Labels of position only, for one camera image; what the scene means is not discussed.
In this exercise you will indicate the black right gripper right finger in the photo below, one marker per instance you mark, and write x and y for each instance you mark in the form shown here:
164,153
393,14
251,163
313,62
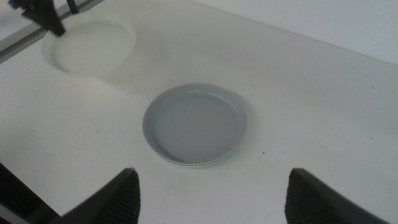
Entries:
308,202

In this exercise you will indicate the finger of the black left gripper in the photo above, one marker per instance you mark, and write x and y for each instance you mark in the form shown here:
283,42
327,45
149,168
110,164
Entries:
53,23

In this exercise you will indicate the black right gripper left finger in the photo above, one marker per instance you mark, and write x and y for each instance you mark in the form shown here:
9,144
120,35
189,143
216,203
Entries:
121,202

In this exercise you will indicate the white shallow bowl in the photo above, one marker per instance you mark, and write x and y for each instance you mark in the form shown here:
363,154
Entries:
90,49

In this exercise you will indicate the grey shallow bowl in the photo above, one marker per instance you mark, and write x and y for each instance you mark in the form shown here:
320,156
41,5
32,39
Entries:
194,124

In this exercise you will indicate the pale green shallow bowl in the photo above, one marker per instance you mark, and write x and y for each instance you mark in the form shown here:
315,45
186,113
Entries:
199,166

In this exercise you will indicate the black base block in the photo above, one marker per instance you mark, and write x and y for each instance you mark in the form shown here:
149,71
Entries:
15,193

